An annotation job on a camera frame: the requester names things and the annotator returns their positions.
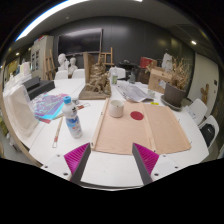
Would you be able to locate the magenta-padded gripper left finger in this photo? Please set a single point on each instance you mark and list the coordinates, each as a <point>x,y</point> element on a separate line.
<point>77,159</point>

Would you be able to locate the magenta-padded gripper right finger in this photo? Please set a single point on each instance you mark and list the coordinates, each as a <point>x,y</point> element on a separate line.
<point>146,160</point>

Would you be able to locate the blue-capped white drink bottle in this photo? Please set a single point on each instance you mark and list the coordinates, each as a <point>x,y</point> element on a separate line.
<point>73,121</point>

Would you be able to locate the flat round red coaster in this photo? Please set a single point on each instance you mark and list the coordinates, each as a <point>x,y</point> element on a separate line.
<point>137,115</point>

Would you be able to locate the small yellow marker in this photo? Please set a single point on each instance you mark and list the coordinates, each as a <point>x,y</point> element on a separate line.
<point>154,103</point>

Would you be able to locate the small grey paint jar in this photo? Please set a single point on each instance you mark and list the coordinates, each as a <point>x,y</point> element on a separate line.
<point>75,100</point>

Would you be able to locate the white ceramic mug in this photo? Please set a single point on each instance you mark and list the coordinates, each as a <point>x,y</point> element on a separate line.
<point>116,109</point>

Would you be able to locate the colourful holographic print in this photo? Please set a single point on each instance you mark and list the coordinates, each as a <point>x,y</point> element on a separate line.
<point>50,106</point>

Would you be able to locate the grey plant saucer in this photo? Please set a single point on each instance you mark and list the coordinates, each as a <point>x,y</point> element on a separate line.
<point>166,103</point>

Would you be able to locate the black backpack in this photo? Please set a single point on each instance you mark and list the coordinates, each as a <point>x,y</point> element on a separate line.
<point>207,135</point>

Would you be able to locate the small white round jar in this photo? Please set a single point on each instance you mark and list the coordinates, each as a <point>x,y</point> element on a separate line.
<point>151,93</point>

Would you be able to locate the dried plant in grey pot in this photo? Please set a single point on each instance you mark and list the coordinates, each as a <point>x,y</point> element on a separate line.
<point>174,95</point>

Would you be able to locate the white chair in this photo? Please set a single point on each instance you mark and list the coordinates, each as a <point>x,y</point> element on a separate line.
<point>78,73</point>
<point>213,121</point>
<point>61,75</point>
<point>121,72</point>
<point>198,110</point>

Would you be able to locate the white stretched canvas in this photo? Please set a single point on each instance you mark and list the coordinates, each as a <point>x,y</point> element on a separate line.
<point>21,111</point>

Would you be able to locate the brown cardboard box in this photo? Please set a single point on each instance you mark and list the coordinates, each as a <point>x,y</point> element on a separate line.
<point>156,80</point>

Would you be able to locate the black flat boxes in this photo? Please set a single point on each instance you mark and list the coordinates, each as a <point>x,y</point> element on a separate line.
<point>38,88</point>

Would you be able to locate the small grey bottle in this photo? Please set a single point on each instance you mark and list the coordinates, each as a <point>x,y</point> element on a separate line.
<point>132,78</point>

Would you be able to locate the small green-labelled spray bottle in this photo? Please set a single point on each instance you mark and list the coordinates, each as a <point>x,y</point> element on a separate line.
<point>114,78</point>

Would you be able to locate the white plaster bust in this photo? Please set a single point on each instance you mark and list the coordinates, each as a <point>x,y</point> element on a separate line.
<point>62,61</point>
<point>72,66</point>

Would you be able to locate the red box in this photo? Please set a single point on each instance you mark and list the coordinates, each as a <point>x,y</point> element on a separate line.
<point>146,62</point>

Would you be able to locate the wooden easel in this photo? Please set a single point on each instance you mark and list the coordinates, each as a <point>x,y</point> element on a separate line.
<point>49,65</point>
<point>106,56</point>

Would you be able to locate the pale shelf cabinet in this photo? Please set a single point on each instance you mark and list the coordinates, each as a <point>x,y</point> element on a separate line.
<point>40,56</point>

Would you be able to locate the round ceiling light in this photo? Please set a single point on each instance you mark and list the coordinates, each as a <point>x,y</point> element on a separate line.
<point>193,42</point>

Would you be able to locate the wooden wall figure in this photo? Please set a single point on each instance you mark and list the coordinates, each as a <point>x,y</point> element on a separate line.
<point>205,94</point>

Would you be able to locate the black wall screen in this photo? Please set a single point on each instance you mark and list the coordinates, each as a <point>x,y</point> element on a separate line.
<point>80,41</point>

